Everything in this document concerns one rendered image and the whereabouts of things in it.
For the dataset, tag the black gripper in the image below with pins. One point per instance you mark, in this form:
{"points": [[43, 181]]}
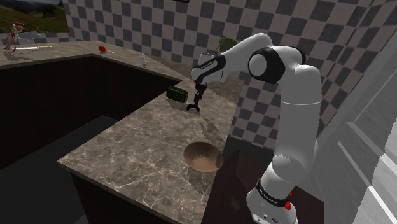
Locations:
{"points": [[200, 90]]}

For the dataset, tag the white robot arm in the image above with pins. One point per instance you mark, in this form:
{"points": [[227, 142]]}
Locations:
{"points": [[299, 118]]}

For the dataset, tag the dark green box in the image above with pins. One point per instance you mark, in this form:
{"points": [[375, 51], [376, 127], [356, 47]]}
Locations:
{"points": [[176, 94]]}

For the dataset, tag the brown wooden bowl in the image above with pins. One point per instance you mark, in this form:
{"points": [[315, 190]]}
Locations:
{"points": [[203, 158]]}

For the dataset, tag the small white shaker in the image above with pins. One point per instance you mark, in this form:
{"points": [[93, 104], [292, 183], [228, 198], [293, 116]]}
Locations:
{"points": [[143, 59]]}

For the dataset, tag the green potted plant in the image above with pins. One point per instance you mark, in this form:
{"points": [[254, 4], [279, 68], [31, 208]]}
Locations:
{"points": [[226, 43]]}

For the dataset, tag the red round thing with stick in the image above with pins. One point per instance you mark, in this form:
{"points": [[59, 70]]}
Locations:
{"points": [[101, 48]]}

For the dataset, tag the grey panelled door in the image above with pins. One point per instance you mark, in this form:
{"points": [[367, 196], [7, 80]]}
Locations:
{"points": [[366, 130]]}

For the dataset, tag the window with landscape view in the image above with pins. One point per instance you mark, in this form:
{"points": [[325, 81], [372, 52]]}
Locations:
{"points": [[31, 15]]}

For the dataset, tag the doll figure with red hat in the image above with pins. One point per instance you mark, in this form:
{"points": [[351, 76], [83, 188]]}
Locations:
{"points": [[14, 35]]}

